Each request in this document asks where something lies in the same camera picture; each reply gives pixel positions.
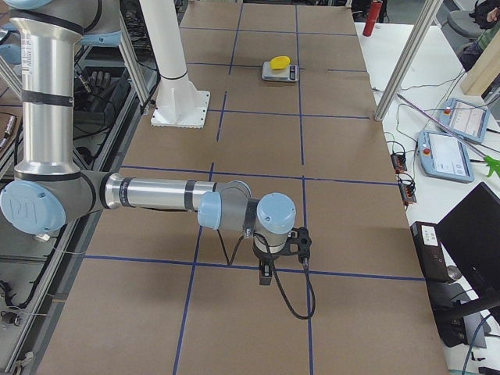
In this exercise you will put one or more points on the silver digital kitchen scale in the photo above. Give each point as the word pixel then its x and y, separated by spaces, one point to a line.
pixel 288 74

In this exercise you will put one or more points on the aluminium frame post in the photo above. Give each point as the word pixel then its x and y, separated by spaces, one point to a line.
pixel 418 33

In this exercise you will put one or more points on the orange circuit board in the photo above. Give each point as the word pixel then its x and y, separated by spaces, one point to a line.
pixel 407 188
pixel 398 157

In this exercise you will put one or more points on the far teach pendant tablet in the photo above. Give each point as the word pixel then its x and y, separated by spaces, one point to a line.
pixel 466 119

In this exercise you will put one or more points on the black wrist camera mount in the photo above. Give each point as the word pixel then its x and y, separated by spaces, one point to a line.
pixel 298 244

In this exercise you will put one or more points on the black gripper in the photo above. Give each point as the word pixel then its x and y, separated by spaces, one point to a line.
pixel 264 258

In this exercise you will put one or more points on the wooden beam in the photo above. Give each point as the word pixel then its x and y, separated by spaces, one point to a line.
pixel 484 71

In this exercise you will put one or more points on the black monitor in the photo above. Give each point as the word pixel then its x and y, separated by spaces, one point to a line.
pixel 470 235

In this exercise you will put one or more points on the upper orange circuit board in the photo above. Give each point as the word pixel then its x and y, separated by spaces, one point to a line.
pixel 398 157

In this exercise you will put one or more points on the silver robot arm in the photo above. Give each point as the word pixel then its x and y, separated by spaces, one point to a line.
pixel 50 189

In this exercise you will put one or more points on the green plastic clamp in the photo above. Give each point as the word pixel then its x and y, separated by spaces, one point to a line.
pixel 493 166

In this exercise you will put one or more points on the lower orange circuit board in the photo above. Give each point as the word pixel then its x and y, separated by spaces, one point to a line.
pixel 407 188

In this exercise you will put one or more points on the red bottle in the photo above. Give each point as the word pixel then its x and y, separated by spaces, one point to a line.
pixel 372 17

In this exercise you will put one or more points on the yellow mango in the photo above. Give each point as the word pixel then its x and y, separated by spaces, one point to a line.
pixel 280 62

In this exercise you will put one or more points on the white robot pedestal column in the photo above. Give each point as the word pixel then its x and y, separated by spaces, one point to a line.
pixel 178 102

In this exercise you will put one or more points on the near teach pendant tablet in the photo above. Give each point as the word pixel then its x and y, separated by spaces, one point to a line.
pixel 444 157

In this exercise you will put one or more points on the teach pendant tablet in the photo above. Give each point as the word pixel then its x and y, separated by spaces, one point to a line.
pixel 444 157
pixel 466 119

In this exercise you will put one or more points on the black mini computer box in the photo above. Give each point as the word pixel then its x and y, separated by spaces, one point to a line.
pixel 430 252

